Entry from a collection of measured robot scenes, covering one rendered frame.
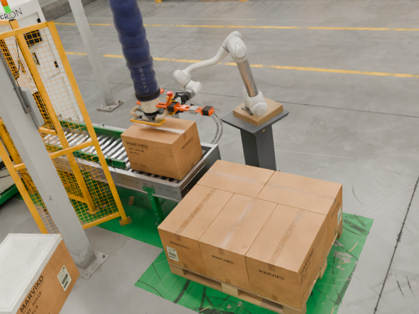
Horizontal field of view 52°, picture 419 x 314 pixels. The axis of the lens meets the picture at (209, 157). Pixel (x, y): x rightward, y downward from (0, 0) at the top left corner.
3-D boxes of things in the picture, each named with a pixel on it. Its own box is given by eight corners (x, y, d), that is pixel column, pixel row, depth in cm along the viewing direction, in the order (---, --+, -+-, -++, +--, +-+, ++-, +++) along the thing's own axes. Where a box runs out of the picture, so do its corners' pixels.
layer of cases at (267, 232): (168, 261, 369) (156, 227, 347) (224, 191, 435) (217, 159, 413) (300, 309, 309) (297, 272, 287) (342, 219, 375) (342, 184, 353)
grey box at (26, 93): (24, 123, 334) (7, 88, 318) (29, 119, 338) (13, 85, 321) (40, 126, 324) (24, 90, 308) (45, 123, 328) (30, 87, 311)
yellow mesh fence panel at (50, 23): (47, 254, 425) (-63, 52, 309) (47, 247, 433) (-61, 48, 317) (131, 222, 443) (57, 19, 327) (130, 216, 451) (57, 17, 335)
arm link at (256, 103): (264, 103, 414) (272, 114, 396) (249, 110, 415) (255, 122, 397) (240, 32, 366) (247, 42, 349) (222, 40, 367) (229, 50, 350)
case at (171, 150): (131, 169, 424) (120, 134, 402) (154, 147, 451) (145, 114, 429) (181, 180, 394) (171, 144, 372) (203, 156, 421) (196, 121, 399)
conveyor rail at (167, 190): (22, 160, 507) (15, 146, 497) (25, 157, 510) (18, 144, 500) (181, 203, 390) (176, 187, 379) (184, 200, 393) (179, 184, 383)
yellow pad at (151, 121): (130, 121, 393) (128, 117, 391) (136, 116, 400) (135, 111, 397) (159, 126, 376) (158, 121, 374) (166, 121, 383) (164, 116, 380)
